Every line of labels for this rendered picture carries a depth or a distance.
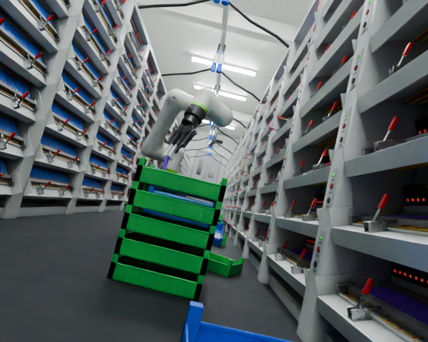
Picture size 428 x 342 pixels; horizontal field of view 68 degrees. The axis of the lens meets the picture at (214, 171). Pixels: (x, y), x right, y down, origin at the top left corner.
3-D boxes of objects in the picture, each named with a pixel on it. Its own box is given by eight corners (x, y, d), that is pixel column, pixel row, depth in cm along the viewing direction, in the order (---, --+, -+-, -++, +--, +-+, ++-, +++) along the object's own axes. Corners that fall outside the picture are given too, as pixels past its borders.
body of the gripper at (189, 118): (181, 112, 150) (172, 127, 145) (196, 114, 146) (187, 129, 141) (187, 124, 155) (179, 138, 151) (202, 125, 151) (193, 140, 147)
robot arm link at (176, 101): (138, 146, 222) (170, 81, 195) (161, 154, 228) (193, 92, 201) (138, 158, 212) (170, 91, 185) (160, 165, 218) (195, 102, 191)
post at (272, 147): (243, 258, 223) (294, 36, 241) (241, 256, 232) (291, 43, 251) (270, 264, 223) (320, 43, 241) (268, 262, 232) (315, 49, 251)
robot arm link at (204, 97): (195, 87, 162) (208, 79, 153) (212, 104, 167) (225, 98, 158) (183, 106, 155) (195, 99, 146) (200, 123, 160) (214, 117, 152)
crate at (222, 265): (172, 258, 158) (176, 243, 159) (190, 256, 177) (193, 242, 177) (227, 277, 146) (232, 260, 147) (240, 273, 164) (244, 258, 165)
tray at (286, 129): (295, 123, 172) (293, 106, 173) (272, 144, 232) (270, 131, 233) (331, 119, 173) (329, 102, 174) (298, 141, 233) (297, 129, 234)
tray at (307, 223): (321, 239, 96) (314, 194, 98) (276, 226, 156) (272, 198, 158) (386, 233, 97) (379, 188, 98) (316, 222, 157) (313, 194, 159)
